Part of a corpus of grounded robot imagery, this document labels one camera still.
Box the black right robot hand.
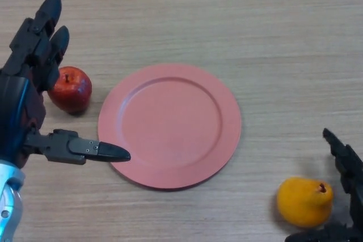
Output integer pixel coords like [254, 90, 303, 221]
[284, 128, 363, 242]

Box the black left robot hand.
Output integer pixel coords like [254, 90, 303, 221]
[0, 0, 132, 168]

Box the yellow pear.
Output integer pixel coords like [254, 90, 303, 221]
[276, 177, 334, 228]

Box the pink round plate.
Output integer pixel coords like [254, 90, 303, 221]
[98, 63, 242, 191]

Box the red apple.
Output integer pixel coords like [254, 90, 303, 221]
[47, 66, 93, 114]

